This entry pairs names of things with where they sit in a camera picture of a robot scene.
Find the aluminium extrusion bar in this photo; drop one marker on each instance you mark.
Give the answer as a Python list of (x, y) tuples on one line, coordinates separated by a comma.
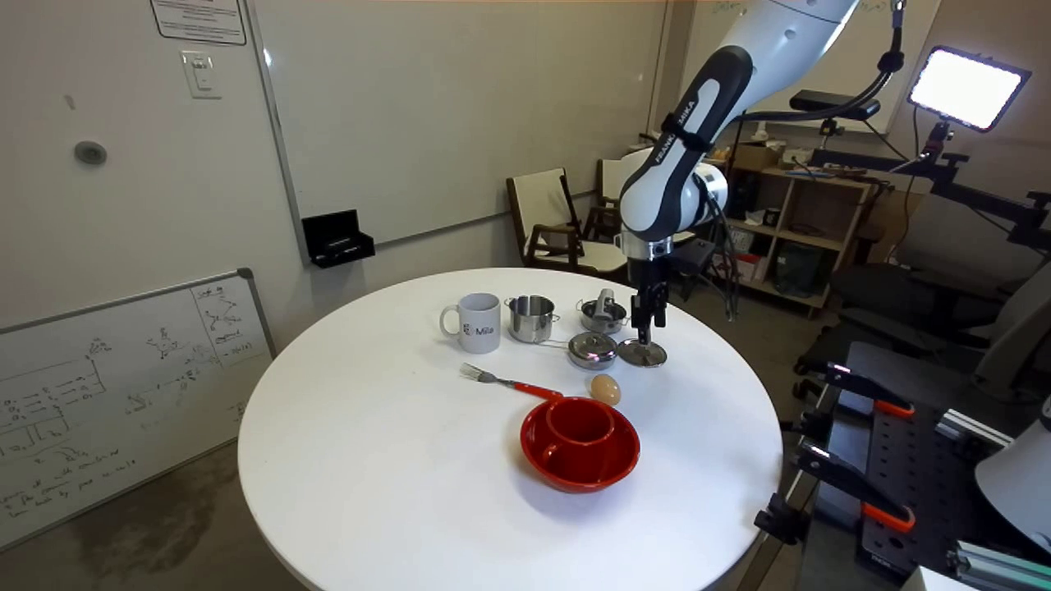
[(998, 564)]

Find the wooden storage shelf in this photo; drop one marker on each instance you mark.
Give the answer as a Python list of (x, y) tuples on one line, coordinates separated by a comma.
[(816, 208)]

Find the bright led light panel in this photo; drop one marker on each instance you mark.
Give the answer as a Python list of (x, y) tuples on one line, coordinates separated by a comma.
[(968, 86)]

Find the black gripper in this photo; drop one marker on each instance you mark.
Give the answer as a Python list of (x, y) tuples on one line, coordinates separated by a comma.
[(652, 278)]

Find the round shallow steel dish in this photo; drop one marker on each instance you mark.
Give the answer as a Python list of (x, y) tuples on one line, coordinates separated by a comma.
[(593, 353)]

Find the red plastic cup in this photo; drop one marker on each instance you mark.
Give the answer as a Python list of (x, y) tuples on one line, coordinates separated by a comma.
[(581, 421)]

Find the black box on floor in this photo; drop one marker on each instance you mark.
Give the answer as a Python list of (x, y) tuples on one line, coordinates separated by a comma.
[(338, 240)]

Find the white conical machine base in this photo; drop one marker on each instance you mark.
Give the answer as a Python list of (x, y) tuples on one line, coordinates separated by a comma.
[(1024, 480)]

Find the round grey wall cap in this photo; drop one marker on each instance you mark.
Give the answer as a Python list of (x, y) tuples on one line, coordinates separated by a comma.
[(91, 152)]

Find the small whiteboard with drawings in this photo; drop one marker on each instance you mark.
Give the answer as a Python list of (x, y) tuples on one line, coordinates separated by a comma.
[(111, 406)]

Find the red plastic bowl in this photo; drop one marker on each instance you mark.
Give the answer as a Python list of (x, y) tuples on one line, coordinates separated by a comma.
[(559, 468)]

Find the white wall thermostat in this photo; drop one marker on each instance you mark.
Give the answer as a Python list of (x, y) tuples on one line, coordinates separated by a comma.
[(203, 76)]

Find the grey office chair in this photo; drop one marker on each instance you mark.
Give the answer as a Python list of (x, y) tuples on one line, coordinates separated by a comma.
[(931, 317)]

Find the black perforated work table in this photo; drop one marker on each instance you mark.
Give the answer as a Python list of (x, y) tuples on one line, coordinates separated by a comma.
[(931, 462)]

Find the large wall whiteboard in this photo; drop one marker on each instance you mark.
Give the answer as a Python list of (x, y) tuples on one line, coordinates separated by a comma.
[(461, 109)]

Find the small steel pot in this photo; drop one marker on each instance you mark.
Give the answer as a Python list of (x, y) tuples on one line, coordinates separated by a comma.
[(533, 324)]

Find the white mug with print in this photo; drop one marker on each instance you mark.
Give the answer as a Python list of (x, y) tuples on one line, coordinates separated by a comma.
[(482, 324)]

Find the black bar camera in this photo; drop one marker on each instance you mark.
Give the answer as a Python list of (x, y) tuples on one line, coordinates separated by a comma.
[(838, 107)]

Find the steel pot lid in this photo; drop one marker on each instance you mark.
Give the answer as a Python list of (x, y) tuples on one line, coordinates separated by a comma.
[(645, 355)]

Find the small steel saucepan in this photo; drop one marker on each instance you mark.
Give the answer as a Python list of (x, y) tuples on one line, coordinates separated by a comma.
[(598, 317)]

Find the white franka robot arm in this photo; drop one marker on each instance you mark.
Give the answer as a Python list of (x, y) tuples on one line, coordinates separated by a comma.
[(669, 185)]

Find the white paper wall notice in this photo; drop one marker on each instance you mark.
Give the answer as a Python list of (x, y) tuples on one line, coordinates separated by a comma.
[(200, 19)]

